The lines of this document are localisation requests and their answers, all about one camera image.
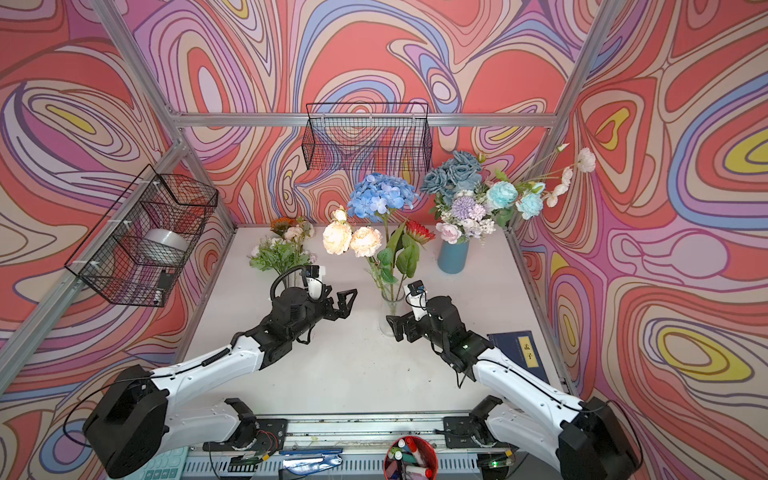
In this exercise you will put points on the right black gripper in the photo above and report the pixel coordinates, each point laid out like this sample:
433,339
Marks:
413,327

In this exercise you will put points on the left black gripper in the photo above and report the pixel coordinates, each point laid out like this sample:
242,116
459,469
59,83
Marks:
327,305

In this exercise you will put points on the clear glass vase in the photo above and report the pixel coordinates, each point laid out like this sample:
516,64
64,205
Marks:
392,304

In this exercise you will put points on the red flower stem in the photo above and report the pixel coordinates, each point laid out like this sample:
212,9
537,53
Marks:
414,237

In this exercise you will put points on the green white filler bunch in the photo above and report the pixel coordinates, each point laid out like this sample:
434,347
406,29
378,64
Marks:
280,254

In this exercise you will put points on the teal ceramic vase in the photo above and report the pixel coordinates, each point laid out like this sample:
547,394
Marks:
452,257

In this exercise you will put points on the cream peach rose stem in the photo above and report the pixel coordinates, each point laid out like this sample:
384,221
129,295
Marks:
298,232

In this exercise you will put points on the orange flower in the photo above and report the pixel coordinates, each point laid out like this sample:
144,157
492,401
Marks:
281,225

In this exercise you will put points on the pink rose stem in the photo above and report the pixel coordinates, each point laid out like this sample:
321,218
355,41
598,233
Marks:
449,233

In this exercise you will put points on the blue hydrangea stem with leaves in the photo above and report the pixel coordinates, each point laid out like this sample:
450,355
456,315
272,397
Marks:
376,199

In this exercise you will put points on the blue hydrangea bunch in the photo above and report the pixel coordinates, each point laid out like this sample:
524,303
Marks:
463,196

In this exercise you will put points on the peach carnation stem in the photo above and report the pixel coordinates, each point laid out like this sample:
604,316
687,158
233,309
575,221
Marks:
366,243

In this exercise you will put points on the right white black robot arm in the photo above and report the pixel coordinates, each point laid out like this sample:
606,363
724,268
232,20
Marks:
580,439

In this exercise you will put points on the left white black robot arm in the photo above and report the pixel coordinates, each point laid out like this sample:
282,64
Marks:
148,412

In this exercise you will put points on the red pen cup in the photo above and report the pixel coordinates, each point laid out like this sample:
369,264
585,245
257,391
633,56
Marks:
411,457

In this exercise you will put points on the silver tape roll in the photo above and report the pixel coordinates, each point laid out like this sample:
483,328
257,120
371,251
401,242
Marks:
163,247

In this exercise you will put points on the teal calculator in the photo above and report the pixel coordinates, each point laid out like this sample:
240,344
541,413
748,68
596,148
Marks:
166,466

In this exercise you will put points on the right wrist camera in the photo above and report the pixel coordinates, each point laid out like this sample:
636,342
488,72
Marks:
416,295

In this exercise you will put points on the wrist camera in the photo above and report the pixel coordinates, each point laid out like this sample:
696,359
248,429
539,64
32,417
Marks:
312,276
416,295

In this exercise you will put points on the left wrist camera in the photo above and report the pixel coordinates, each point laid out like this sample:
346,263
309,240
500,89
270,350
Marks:
312,276

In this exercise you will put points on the back wire basket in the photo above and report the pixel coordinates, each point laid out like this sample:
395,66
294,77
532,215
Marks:
391,138

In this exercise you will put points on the wire basket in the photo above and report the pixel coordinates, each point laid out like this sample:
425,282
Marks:
115,268
391,138

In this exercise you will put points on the left wire basket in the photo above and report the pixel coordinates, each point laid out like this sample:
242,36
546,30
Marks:
115,268

